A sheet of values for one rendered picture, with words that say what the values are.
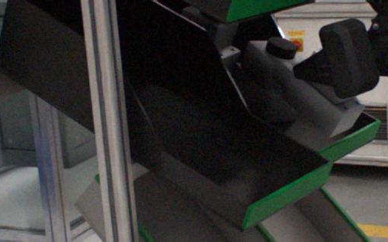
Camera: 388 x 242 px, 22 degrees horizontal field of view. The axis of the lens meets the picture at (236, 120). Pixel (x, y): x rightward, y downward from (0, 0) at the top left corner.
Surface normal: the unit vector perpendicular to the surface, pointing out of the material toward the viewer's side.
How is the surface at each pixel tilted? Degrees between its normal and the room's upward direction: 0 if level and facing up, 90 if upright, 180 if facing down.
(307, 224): 45
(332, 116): 89
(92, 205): 90
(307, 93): 89
